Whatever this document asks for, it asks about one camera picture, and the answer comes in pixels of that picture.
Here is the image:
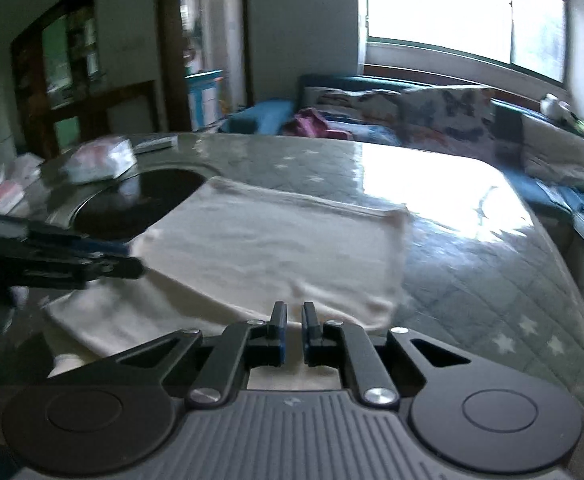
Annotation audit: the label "dark wooden door frame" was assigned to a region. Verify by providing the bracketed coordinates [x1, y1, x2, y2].
[156, 0, 250, 133]

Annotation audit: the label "white red plastic packets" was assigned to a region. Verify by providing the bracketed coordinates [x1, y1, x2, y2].
[0, 154, 45, 216]

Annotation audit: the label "remote control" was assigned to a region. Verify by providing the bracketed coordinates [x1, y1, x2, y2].
[132, 136, 178, 154]

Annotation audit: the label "panda plush toy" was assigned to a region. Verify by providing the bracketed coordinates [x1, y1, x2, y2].
[539, 92, 573, 118]

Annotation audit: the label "cream pants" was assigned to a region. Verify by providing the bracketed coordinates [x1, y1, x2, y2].
[42, 176, 413, 391]

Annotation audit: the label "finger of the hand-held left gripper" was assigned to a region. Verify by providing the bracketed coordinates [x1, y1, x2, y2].
[11, 255, 146, 289]
[0, 215, 133, 257]

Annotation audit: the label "pink garment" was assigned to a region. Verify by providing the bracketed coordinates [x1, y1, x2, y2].
[282, 108, 350, 141]

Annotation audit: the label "blue sofa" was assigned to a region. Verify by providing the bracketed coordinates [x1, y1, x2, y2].
[219, 74, 584, 241]

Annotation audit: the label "flat butterfly print cushion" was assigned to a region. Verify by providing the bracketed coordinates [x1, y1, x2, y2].
[304, 86, 408, 111]

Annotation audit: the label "blue butterfly print pillow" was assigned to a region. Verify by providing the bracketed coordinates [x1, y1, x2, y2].
[329, 117, 403, 147]

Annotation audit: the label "blue side mattress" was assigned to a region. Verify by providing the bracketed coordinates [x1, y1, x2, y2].
[537, 180, 584, 261]

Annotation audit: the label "grey cushion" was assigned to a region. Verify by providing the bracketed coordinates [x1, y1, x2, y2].
[519, 115, 584, 186]

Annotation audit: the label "quilted grey table mat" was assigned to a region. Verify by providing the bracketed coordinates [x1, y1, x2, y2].
[0, 132, 584, 480]

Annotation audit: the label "black round hob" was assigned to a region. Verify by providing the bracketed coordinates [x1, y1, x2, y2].
[69, 167, 208, 241]

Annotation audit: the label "dark wooden cabinet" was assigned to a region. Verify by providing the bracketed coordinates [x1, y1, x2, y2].
[11, 0, 98, 158]

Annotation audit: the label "large butterfly print cushion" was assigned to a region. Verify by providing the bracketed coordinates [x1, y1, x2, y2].
[399, 85, 498, 158]

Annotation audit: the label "window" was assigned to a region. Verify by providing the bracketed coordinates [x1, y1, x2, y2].
[357, 0, 573, 83]

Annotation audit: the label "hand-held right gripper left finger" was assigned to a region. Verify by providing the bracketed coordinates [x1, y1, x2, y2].
[92, 301, 289, 408]

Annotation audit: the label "light blue cabinet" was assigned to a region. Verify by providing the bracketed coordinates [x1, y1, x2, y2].
[186, 70, 224, 130]

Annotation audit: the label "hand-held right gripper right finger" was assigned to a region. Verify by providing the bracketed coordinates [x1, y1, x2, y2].
[301, 301, 473, 407]

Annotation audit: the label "white tissue packet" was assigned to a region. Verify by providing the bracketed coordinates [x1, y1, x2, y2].
[59, 136, 138, 184]

